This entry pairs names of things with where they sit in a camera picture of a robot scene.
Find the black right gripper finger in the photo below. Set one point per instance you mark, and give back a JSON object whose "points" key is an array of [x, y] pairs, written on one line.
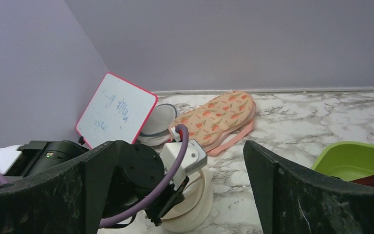
{"points": [[293, 199]]}

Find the green plastic basin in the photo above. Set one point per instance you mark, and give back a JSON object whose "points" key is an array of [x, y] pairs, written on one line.
{"points": [[347, 160]]}

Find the white round object behind whiteboard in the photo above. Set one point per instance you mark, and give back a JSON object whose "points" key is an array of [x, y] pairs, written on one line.
{"points": [[155, 131]]}

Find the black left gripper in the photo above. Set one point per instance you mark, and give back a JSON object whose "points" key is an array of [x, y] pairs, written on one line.
{"points": [[69, 198]]}

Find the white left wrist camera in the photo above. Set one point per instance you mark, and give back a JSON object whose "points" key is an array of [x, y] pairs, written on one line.
{"points": [[194, 159]]}

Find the white mesh laundry bag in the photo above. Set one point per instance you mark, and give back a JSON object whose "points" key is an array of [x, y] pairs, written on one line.
{"points": [[196, 207]]}

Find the orange patterned bra wash bag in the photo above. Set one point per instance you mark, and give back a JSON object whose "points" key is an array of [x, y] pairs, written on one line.
{"points": [[220, 123]]}

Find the pink framed whiteboard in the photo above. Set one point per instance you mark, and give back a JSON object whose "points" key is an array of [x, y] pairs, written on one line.
{"points": [[118, 110]]}

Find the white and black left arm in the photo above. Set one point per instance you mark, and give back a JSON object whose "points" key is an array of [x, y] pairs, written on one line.
{"points": [[16, 163]]}

